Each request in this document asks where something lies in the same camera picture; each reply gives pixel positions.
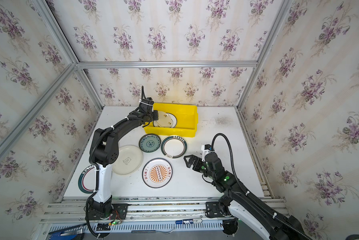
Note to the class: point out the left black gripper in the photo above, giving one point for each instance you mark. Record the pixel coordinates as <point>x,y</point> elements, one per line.
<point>151,115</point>

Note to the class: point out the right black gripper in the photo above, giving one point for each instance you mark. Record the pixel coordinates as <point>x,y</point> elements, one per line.
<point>199,163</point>

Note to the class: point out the cream floral plate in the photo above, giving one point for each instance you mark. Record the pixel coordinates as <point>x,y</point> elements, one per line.
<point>159,123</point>

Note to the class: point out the white plate black cloud outline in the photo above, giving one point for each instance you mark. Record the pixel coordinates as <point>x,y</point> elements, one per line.
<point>170,121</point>

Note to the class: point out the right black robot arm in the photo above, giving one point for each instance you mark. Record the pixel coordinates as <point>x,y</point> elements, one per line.
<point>239,202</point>

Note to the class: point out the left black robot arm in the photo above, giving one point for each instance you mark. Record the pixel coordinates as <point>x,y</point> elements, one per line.
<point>104,151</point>

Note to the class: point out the yellow plastic bin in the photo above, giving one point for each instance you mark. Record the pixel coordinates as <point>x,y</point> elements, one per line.
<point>187,120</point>

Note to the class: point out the white plate dark green rim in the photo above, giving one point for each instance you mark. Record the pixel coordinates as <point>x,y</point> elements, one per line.
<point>173,147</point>

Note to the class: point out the small green patterned plate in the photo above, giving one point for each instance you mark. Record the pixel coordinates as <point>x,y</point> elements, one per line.
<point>149,143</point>

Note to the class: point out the white plate orange sunburst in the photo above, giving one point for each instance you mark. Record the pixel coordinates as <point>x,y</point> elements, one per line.
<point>157,173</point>

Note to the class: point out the plain white large plate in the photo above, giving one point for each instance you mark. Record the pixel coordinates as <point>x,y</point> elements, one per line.
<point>129,160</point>

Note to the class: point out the white plate teal red rim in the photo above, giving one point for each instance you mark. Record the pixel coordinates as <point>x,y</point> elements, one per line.
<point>86,180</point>

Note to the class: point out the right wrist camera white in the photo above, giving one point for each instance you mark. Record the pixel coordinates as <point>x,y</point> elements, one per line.
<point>206,149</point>

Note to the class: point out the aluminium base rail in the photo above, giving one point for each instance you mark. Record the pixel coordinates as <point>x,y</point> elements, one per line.
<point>137,216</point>

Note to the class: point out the blue tool under rail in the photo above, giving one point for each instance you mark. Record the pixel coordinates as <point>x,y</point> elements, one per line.
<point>70,233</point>

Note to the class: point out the aluminium cage frame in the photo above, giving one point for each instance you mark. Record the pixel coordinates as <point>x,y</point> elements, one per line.
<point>60,61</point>

